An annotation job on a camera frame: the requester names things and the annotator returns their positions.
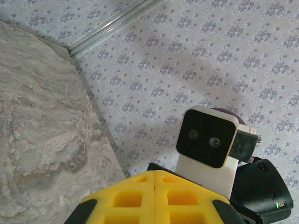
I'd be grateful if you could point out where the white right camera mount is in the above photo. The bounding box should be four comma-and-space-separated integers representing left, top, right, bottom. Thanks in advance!
174, 155, 239, 197

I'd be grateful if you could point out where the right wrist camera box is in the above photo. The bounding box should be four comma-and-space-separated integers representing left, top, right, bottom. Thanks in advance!
176, 105, 239, 169

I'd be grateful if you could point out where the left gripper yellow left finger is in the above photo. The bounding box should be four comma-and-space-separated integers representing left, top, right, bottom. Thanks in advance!
64, 171, 156, 224

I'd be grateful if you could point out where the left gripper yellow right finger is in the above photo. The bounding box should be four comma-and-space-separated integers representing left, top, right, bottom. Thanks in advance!
155, 170, 246, 224

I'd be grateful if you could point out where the aluminium frame post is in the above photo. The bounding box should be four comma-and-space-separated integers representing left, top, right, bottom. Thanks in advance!
67, 0, 169, 59

